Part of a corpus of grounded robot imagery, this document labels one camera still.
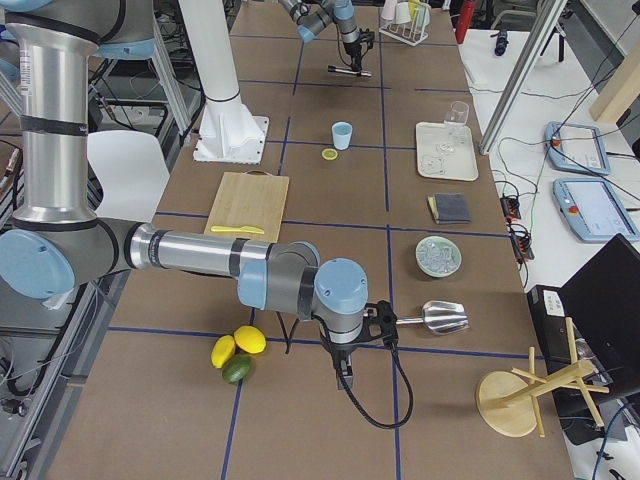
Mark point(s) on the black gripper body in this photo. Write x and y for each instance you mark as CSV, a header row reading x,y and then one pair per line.
x,y
351,47
341,356

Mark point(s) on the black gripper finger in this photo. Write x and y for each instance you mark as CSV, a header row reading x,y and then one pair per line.
x,y
356,62
344,375

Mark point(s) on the steel muddler black tip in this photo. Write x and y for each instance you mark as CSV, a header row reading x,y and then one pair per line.
x,y
349,72

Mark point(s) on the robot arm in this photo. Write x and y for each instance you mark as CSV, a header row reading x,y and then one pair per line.
x,y
90,198
313,17

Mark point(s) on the pink cup in rack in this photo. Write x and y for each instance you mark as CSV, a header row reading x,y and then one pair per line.
x,y
388,10

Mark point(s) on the white cup in rack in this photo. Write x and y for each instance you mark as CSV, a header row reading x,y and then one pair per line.
x,y
402,13

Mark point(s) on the light blue cup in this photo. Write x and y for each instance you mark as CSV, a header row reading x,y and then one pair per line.
x,y
341,135

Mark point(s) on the yellow cup in rack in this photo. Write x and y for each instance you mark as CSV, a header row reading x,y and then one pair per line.
x,y
412,8

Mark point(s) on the green cup in rack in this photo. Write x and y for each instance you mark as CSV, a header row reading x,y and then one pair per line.
x,y
421,14

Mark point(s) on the yellow lemon toy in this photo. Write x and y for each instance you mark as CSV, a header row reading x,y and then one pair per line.
x,y
250,339
223,350

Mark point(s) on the green lime toy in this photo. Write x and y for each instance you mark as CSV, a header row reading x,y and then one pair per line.
x,y
237,368

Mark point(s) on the steel ice scoop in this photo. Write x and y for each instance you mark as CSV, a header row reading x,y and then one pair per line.
x,y
439,318

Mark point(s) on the red cylinder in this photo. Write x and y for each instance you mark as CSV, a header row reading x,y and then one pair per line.
x,y
464,21

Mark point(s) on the clear wine glass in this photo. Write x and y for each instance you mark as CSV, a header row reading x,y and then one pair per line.
x,y
454,121

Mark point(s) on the cream bear print tray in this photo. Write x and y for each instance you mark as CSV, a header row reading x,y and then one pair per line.
x,y
440,157

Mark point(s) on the green bowl of ice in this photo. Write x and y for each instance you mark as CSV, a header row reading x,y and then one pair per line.
x,y
437,256

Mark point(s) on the wooden cutting board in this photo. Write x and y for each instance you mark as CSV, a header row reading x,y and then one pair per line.
x,y
249,199

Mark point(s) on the folded grey cloth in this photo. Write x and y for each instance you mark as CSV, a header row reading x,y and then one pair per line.
x,y
449,208

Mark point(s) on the round wooden stand base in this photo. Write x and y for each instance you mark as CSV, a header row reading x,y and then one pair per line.
x,y
508,401

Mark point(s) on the yellow plastic knife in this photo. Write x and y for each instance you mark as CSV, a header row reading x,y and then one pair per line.
x,y
237,229

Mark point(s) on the blue teach pendant far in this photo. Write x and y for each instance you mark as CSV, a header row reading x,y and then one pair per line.
x,y
576,148

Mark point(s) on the blue teach pendant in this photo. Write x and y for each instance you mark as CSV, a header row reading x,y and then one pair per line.
x,y
593,211
576,148

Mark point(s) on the black laptop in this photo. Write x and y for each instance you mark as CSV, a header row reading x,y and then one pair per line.
x,y
602,298

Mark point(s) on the white chair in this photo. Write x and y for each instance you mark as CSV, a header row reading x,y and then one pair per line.
x,y
131,169

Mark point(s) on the blue teach pendant near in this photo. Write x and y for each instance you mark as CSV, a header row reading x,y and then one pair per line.
x,y
593,211

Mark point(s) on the white wire cup rack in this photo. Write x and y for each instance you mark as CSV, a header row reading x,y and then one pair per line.
x,y
405,33

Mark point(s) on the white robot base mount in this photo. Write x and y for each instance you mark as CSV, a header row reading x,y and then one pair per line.
x,y
229,146

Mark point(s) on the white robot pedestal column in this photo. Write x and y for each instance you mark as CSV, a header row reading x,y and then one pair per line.
x,y
208,35

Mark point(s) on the aluminium frame post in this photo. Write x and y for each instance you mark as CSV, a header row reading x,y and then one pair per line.
x,y
543,26

